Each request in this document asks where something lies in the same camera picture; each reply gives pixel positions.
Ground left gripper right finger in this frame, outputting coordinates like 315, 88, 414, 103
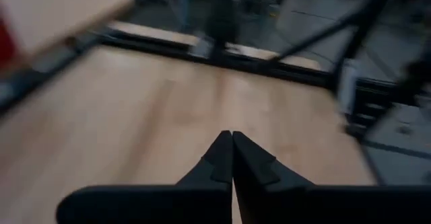
232, 130, 431, 224

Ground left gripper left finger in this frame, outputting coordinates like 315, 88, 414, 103
55, 130, 234, 224

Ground red plastic laundry basket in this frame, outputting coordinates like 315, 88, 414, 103
0, 1, 17, 69

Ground beige wooden desk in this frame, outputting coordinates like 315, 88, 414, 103
0, 0, 135, 62

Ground black aluminium table frame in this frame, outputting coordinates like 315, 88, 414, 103
0, 0, 431, 186

